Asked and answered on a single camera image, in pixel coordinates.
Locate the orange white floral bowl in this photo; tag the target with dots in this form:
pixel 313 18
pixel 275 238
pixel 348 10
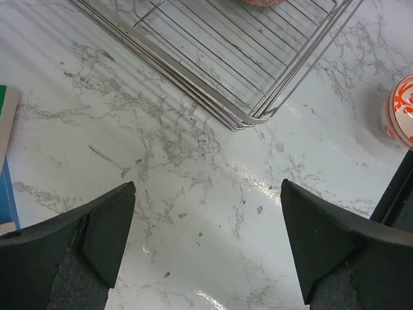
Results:
pixel 396 114

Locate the metal wire dish rack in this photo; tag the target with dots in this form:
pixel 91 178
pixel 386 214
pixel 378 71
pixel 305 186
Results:
pixel 238 61

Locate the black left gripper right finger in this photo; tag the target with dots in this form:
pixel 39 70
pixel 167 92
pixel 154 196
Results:
pixel 343 260

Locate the black white floral bowl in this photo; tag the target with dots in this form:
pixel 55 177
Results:
pixel 263 3

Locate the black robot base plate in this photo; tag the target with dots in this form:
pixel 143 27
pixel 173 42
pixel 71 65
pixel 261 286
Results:
pixel 395 206

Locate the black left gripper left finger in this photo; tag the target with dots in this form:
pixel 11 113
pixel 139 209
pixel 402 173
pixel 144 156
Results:
pixel 70 261

